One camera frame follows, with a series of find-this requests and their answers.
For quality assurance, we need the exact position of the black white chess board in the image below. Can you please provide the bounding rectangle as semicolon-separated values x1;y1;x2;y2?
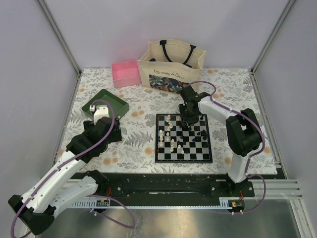
155;114;212;163

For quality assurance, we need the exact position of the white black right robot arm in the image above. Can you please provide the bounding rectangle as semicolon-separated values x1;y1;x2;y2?
179;95;265;196

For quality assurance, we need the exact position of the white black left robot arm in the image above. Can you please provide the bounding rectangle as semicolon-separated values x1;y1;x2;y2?
8;100;122;237

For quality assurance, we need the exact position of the green plastic tray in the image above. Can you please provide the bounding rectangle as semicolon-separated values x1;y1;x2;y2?
81;89;130;119

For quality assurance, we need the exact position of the beige canvas tote bag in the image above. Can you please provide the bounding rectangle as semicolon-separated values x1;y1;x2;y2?
138;39;207;94

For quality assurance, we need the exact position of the floral patterned table mat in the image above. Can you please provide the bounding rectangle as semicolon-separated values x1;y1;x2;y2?
53;67;278;176

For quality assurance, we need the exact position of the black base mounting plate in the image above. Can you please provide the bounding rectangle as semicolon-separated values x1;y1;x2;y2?
78;177;256;198

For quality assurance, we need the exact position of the pink plastic box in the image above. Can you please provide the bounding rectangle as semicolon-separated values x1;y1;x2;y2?
111;60;141;88

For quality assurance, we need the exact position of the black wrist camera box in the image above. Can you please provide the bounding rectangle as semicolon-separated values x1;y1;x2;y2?
180;86;210;103

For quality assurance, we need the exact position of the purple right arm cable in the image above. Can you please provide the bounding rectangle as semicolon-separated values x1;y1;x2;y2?
187;81;267;214

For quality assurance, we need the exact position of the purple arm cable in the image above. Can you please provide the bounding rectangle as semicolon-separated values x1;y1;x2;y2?
187;81;267;214
11;99;136;238

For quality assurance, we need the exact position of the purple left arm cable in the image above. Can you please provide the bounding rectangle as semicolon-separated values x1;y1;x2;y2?
11;99;136;238

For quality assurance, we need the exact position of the white slotted cable duct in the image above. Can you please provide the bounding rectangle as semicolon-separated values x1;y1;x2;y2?
69;198;110;209

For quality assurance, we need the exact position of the left aluminium corner post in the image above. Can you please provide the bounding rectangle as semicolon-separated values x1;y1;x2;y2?
36;0;82;75

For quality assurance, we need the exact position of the aluminium corner post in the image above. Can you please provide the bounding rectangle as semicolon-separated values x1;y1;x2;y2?
250;0;297;75
36;0;82;75

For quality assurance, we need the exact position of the right aluminium corner post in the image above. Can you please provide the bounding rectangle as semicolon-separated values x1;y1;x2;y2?
250;0;297;75

